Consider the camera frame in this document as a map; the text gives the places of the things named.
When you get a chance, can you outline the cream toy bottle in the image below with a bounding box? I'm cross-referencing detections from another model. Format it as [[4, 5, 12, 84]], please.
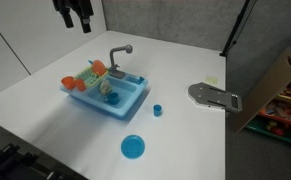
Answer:
[[99, 79, 112, 96]]

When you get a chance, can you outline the blue toy sink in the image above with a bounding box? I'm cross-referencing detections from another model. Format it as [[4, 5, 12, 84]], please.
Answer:
[[59, 70, 150, 120]]

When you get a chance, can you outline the round blue plate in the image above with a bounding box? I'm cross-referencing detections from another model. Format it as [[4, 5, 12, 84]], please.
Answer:
[[120, 134, 146, 160]]

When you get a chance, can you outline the grey metal mounting plate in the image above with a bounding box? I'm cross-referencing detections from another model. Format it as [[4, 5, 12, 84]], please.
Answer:
[[187, 81, 244, 114]]

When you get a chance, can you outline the grey toy faucet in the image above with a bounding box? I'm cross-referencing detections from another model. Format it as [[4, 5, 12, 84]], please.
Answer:
[[108, 44, 134, 80]]

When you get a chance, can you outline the orange toy bowl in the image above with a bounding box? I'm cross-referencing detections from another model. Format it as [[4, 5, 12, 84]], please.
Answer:
[[91, 59, 107, 77]]

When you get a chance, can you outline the yellow green dish rack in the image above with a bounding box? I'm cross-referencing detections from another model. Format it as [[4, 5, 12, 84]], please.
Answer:
[[73, 64, 110, 89]]

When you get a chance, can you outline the small blue cup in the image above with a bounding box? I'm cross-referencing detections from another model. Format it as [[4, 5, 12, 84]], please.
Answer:
[[152, 104, 163, 118]]

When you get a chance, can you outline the black vertical pole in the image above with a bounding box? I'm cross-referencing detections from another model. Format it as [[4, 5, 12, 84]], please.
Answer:
[[218, 0, 253, 58]]

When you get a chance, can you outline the black equipment rack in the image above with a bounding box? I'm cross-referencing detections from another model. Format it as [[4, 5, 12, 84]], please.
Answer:
[[0, 139, 86, 180]]

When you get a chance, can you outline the wooden toy shelf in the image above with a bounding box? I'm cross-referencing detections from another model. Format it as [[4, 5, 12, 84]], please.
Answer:
[[229, 46, 291, 150]]

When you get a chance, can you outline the orange cup with handle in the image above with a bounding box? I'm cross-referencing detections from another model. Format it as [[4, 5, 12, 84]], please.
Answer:
[[60, 75, 77, 90]]

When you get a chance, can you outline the blue cup with handle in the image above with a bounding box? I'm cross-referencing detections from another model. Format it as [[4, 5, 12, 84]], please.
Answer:
[[104, 92, 121, 106]]

